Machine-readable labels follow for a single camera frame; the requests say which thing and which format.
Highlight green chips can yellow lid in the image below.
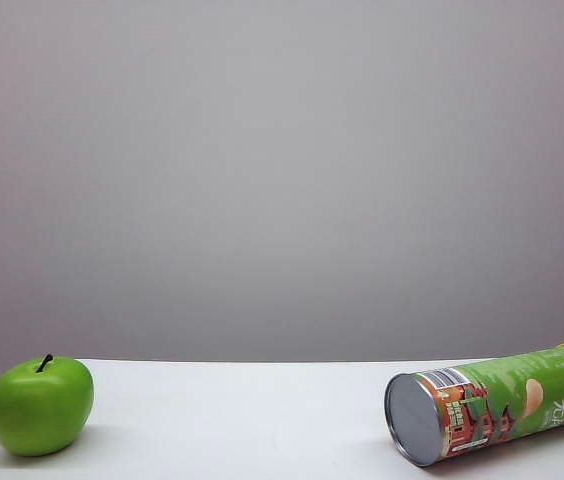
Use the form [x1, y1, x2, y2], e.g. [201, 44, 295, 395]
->
[384, 341, 564, 467]

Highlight green apple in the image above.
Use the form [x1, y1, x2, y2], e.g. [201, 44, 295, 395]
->
[0, 353, 95, 457]

